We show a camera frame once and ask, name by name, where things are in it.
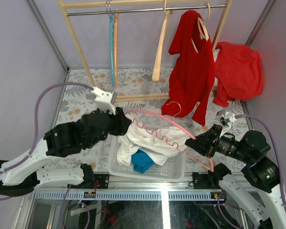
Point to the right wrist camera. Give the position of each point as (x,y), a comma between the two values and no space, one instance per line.
(226,119)

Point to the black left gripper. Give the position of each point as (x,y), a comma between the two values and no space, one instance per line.
(122,121)

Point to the aluminium rail with cable duct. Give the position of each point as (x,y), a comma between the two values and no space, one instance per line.
(123,188)

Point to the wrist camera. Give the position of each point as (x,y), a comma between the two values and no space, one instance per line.
(104,100)
(226,119)

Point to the red t shirt on hanger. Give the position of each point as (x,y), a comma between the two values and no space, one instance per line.
(193,76)

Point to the floral tablecloth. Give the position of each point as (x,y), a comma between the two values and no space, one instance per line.
(75,101)

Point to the white plastic laundry basket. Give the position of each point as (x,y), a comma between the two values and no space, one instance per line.
(172,170)

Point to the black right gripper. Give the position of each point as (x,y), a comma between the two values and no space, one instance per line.
(204,142)

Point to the blue hanger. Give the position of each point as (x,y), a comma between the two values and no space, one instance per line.
(111,40)

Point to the white t shirt blue print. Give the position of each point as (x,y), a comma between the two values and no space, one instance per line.
(159,146)

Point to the beige wooden hanger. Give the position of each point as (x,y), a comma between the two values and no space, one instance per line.
(158,58)

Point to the pink wavy hanger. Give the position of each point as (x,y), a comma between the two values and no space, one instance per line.
(157,115)

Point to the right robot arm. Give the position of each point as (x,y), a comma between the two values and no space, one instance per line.
(260,172)

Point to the orange hanger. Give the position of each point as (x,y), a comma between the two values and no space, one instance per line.
(115,47)

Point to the red cloth pile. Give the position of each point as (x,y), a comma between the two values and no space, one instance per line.
(239,72)

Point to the cream hanger under red shirt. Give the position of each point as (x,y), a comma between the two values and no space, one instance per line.
(203,33)

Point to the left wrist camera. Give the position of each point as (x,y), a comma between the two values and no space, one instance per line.
(104,100)

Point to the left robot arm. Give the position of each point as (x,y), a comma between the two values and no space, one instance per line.
(27,173)

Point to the wooden clothes rack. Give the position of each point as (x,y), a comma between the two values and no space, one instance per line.
(139,27)

